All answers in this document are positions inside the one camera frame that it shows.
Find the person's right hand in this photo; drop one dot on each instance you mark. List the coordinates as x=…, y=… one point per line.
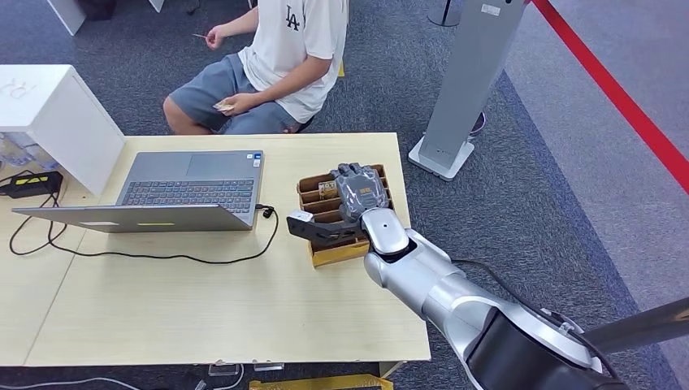
x=217, y=36

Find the person's left hand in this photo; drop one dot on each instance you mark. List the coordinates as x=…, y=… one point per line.
x=241, y=104

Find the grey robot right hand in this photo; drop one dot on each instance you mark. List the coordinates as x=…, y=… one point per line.
x=360, y=188

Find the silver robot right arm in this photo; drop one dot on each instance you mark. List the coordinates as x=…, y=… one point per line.
x=430, y=280

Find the person's right forearm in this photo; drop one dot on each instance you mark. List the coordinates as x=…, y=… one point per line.
x=242, y=22

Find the person's left forearm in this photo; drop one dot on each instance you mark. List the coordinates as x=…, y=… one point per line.
x=290, y=81

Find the brown cardboard card organizer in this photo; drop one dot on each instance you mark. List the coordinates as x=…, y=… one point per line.
x=336, y=257

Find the person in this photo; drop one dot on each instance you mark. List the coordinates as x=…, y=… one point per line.
x=301, y=54

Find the white furniture panel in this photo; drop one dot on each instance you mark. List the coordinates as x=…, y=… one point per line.
x=156, y=5
x=67, y=13

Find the grey laptop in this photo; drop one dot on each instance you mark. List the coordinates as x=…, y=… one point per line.
x=188, y=172

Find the yellow floor marker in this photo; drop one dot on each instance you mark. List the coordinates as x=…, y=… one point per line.
x=341, y=70

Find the dark round base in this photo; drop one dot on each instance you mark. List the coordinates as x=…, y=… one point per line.
x=478, y=125

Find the grey kiosk stand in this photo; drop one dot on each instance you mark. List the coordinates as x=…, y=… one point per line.
x=468, y=81

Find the white cabinet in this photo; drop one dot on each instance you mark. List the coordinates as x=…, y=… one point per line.
x=81, y=134

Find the black round pole base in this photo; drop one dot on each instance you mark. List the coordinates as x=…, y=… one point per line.
x=437, y=20

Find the yellow cardboard piece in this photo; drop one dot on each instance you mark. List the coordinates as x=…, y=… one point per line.
x=323, y=383

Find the black power adapter yellow label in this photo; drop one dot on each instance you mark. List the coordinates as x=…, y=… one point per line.
x=32, y=184

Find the clear plastic container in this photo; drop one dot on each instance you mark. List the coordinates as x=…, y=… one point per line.
x=21, y=153

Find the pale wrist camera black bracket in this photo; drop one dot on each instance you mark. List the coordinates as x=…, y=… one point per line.
x=323, y=231

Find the clear plastic table bracket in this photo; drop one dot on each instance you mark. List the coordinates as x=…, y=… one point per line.
x=268, y=367
x=223, y=370

